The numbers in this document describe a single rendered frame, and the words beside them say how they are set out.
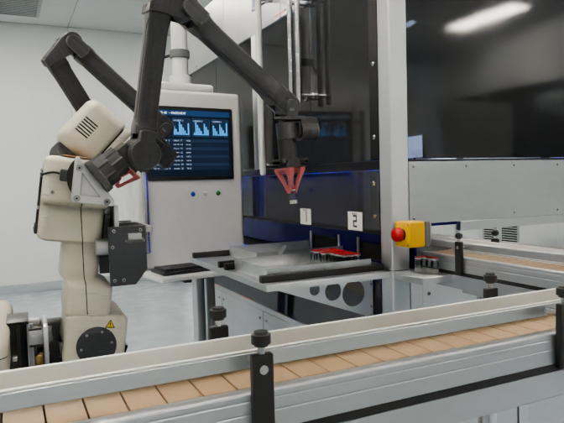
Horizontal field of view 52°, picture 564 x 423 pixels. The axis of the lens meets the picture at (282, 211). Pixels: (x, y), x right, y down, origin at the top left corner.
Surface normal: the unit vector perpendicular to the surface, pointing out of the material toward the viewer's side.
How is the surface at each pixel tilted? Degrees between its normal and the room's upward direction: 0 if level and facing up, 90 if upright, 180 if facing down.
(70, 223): 90
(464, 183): 90
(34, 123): 90
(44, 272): 90
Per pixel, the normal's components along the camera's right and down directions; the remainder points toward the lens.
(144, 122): 0.45, -0.08
